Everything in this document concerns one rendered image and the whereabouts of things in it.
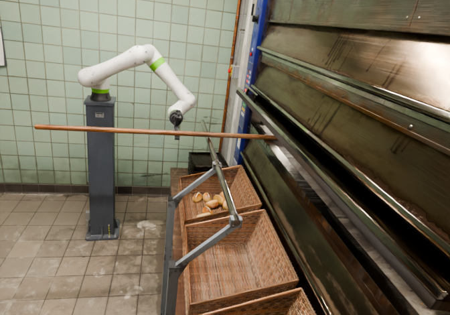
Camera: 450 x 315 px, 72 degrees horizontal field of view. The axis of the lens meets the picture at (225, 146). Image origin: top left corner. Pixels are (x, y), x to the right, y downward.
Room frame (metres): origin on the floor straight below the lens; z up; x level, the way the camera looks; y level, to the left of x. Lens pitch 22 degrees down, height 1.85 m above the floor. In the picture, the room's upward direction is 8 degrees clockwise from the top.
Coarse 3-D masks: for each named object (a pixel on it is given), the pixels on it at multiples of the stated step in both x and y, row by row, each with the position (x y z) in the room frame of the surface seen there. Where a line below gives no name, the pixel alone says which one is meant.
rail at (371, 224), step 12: (324, 180) 0.90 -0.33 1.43; (336, 192) 0.82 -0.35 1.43; (348, 204) 0.76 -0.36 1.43; (360, 216) 0.70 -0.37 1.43; (372, 228) 0.65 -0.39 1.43; (384, 240) 0.61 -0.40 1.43; (396, 252) 0.57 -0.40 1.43; (408, 264) 0.53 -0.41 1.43; (420, 276) 0.50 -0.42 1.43; (432, 288) 0.47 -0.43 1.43
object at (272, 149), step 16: (256, 128) 2.13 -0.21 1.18; (272, 144) 1.84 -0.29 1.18; (288, 160) 1.61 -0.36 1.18; (288, 176) 1.45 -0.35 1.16; (304, 192) 1.26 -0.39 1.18; (320, 208) 1.14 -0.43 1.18; (336, 224) 1.04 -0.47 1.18; (336, 240) 0.97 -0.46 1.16; (352, 240) 0.95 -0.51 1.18; (352, 256) 0.87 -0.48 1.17; (368, 256) 0.87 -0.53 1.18; (368, 272) 0.79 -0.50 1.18; (368, 288) 0.76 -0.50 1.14; (384, 288) 0.73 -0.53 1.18; (384, 304) 0.69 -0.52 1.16; (400, 304) 0.68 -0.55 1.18
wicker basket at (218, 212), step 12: (228, 168) 2.16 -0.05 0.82; (240, 168) 2.16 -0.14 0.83; (180, 180) 2.02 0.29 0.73; (216, 180) 2.14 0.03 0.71; (240, 180) 2.06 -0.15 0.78; (192, 192) 2.10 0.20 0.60; (216, 192) 2.14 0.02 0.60; (240, 192) 1.98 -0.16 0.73; (252, 192) 1.81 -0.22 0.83; (180, 204) 1.85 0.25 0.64; (192, 204) 1.95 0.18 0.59; (204, 204) 1.97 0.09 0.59; (240, 204) 1.89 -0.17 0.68; (252, 204) 1.74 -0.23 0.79; (180, 216) 1.77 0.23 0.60; (192, 216) 1.81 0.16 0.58; (204, 216) 1.58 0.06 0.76; (216, 216) 1.84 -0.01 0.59
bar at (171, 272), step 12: (216, 156) 1.55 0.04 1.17; (216, 168) 1.41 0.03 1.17; (204, 180) 1.45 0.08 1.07; (180, 192) 1.43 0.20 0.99; (228, 192) 1.18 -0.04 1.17; (168, 204) 1.40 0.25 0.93; (228, 204) 1.09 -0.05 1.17; (168, 216) 1.40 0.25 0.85; (240, 216) 1.01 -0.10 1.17; (168, 228) 1.40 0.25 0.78; (228, 228) 0.99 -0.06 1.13; (168, 240) 1.40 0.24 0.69; (216, 240) 0.98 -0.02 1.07; (168, 252) 1.40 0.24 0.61; (192, 252) 0.97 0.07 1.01; (168, 264) 1.40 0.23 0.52; (180, 264) 0.95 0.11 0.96; (168, 276) 0.93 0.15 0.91; (168, 288) 0.93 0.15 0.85; (168, 300) 0.93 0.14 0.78; (168, 312) 0.93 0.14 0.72
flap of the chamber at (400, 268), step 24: (240, 96) 2.05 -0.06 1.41; (264, 120) 1.53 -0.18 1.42; (288, 144) 1.20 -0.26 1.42; (312, 144) 1.34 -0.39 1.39; (312, 168) 0.99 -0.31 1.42; (336, 168) 1.09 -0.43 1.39; (360, 192) 0.91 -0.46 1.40; (384, 216) 0.77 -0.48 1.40; (408, 240) 0.67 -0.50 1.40; (432, 264) 0.58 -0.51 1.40
